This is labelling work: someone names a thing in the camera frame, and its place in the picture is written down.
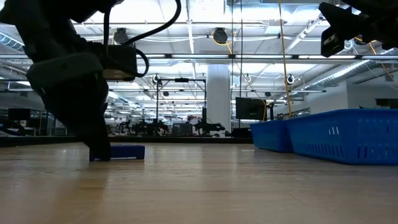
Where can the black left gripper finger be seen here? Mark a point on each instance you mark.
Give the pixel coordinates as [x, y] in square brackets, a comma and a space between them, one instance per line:
[90, 115]

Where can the dark blue charger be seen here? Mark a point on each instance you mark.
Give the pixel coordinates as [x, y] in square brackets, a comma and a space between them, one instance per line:
[127, 152]

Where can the black background robot arm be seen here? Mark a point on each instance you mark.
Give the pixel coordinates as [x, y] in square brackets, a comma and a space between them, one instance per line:
[206, 127]

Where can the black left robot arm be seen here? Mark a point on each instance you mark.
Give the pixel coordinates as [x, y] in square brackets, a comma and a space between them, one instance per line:
[46, 25]

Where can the dark office chair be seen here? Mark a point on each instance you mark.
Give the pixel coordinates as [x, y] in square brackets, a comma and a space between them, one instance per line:
[182, 129]

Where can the small black monitor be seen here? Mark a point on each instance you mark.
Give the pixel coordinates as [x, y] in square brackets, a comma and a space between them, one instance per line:
[18, 114]

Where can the blue plastic basket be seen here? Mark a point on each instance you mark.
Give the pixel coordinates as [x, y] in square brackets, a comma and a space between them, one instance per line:
[270, 135]
[342, 137]

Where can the white building column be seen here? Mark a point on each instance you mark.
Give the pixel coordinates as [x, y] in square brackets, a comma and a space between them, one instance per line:
[219, 93]

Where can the silver ventilation duct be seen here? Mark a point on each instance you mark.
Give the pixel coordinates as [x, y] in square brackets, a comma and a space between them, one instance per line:
[342, 73]

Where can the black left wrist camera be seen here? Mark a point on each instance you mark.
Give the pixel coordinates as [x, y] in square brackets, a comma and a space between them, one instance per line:
[119, 62]

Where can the black background rig frame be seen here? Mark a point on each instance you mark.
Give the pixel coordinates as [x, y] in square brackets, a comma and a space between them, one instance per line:
[181, 80]

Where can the black aluminium table frame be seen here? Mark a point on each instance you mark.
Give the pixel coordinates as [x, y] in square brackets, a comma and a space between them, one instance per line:
[186, 140]

